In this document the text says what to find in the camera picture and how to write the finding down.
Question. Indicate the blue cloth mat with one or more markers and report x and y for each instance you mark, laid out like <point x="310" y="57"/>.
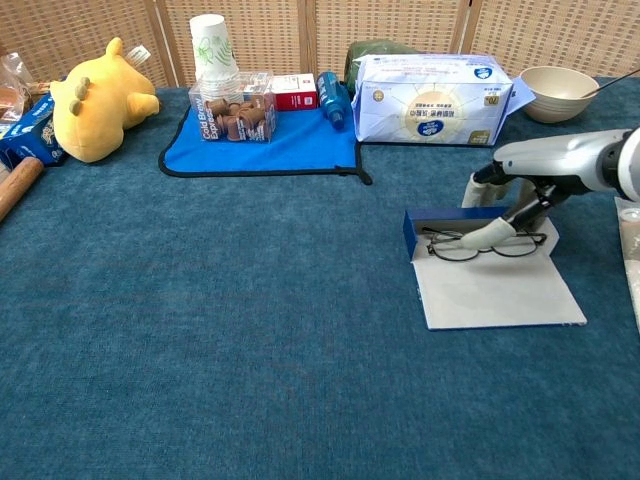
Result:
<point x="300" y="150"/>

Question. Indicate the bagged white cloth package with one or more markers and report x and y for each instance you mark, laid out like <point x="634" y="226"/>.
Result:
<point x="631" y="260"/>

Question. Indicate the grey blue glasses pouch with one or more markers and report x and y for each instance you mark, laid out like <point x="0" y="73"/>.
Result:
<point x="500" y="295"/>

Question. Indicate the green spray bottle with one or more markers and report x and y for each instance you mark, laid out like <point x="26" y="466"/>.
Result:
<point x="360" y="55"/>

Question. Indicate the yellow plush toy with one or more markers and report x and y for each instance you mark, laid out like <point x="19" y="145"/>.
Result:
<point x="95" y="110"/>

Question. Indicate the teal table cloth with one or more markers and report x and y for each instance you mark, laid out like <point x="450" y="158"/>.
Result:
<point x="200" y="300"/>

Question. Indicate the blue cookie box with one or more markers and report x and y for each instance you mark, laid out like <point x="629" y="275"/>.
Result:
<point x="32" y="132"/>

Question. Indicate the small brown box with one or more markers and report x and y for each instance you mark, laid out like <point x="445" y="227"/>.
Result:
<point x="235" y="120"/>

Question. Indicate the beige bowl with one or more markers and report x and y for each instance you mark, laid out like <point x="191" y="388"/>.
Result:
<point x="555" y="102"/>

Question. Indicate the stack of paper cups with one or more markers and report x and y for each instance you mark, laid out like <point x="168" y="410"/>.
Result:
<point x="212" y="50"/>

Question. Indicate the white wet wipes pack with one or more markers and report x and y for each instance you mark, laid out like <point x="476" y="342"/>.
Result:
<point x="430" y="105"/>

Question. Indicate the small blue bottle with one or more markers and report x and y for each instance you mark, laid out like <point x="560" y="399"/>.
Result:
<point x="332" y="97"/>

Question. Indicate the bagged brown bread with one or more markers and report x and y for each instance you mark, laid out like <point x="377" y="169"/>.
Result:
<point x="12" y="95"/>

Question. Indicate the red and white box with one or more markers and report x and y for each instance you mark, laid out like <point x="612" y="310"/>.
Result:
<point x="295" y="95"/>

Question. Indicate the woven wooden folding screen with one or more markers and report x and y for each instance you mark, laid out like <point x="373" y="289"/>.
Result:
<point x="400" y="25"/>

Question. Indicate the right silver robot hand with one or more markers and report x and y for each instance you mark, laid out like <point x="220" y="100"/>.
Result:
<point x="565" y="160"/>

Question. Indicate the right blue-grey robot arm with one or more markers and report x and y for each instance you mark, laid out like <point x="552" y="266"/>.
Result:
<point x="631" y="165"/>

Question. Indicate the black eyeglasses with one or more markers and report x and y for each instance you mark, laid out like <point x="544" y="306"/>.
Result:
<point x="452" y="252"/>

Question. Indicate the wooden rolling pin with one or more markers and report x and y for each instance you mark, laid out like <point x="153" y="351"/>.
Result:
<point x="17" y="187"/>

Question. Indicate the metal spoon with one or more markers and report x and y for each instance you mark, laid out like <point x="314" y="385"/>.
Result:
<point x="612" y="85"/>

